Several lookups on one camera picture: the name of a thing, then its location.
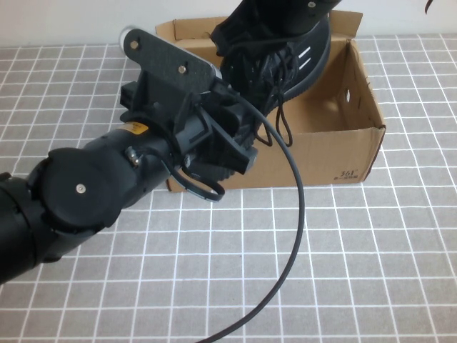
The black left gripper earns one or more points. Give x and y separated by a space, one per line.
200 135

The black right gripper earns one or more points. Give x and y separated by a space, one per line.
235 25

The black knit sneaker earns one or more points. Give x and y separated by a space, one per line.
250 71

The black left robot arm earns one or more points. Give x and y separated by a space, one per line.
82 189

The brown cardboard shoe box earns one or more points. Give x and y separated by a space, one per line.
321 160

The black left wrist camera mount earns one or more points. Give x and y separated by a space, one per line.
160 60

